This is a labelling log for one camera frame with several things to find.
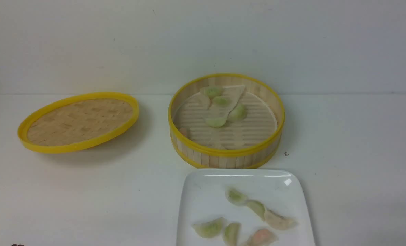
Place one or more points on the green dumpling on plate top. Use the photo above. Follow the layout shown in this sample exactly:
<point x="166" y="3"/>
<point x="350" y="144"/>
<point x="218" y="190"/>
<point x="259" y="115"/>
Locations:
<point x="236" y="197"/>

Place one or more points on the green dumpling on plate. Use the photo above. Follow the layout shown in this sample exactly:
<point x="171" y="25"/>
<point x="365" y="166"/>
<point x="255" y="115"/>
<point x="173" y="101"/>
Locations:
<point x="231" y="233"/>
<point x="257" y="207"/>
<point x="209" y="229"/>
<point x="236" y="197"/>

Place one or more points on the green dumpling on plate centre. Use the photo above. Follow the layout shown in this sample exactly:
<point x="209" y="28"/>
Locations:
<point x="257" y="207"/>

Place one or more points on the white square plate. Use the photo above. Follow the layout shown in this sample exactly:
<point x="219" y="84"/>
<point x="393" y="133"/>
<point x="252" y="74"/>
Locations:
<point x="204" y="199"/>

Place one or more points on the green dumpling on plate left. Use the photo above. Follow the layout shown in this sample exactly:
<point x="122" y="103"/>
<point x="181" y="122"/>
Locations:
<point x="209" y="229"/>

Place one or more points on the green dumpling on plate bottom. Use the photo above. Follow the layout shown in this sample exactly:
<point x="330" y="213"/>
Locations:
<point x="231" y="233"/>

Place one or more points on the pale pink dumpling on plate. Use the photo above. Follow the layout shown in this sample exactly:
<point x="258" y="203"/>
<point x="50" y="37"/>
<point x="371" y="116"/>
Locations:
<point x="277" y="221"/>

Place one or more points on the orange pink dumpling on plate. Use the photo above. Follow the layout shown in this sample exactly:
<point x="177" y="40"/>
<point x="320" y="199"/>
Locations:
<point x="262" y="237"/>

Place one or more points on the green dumpling in steamer front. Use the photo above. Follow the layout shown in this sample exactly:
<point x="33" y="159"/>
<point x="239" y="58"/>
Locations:
<point x="216" y="122"/>

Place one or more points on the green dumpling in steamer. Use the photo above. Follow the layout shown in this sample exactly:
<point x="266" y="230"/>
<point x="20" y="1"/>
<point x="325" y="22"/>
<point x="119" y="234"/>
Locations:
<point x="216" y="122"/>
<point x="212" y="91"/>
<point x="238" y="113"/>
<point x="221" y="101"/>

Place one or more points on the yellow rimmed bamboo steamer basket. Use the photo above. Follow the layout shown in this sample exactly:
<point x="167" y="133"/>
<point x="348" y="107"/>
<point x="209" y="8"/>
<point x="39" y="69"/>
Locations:
<point x="249" y="143"/>

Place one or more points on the green dumpling in steamer middle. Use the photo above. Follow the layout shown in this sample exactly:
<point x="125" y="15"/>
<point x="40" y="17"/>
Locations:
<point x="221" y="101"/>

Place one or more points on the green dumpling in steamer back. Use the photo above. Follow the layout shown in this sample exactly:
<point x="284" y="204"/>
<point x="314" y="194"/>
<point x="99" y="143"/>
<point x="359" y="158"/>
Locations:
<point x="212" y="91"/>

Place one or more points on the green dumpling in steamer right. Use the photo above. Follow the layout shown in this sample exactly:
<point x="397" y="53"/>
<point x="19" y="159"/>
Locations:
<point x="238" y="113"/>

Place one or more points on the yellow rimmed bamboo steamer lid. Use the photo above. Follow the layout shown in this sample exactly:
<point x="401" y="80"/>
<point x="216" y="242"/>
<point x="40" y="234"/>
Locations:
<point x="78" y="122"/>

